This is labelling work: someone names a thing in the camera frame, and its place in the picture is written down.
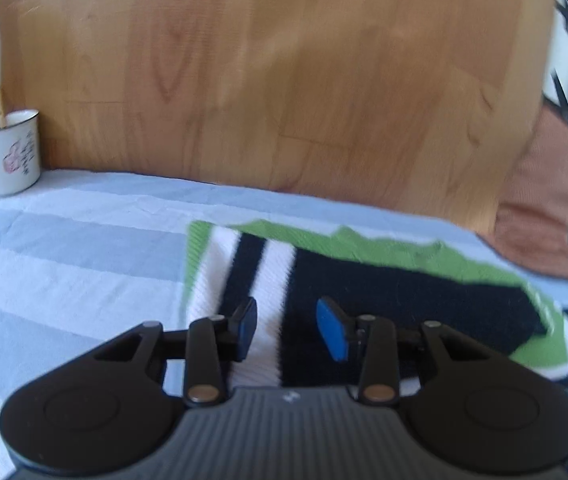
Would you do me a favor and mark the green black white striped sweater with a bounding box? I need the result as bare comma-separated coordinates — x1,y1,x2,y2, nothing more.
180,219,568,407

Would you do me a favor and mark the brown perforated cushion mat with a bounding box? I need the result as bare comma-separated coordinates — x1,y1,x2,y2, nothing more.
492,104,568,282

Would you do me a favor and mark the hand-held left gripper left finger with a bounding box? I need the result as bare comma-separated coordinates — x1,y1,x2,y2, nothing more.
95,296,258,407

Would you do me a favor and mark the blue white striped bed sheet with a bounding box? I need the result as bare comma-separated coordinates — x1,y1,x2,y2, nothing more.
0,166,568,480

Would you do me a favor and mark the white enamel mug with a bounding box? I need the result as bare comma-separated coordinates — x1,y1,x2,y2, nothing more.
0,109,43,197

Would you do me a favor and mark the wood-pattern sheet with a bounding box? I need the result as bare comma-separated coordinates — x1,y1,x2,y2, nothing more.
0,0,558,237

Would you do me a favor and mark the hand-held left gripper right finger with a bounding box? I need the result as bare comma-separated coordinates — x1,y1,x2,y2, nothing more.
315,296,494,407

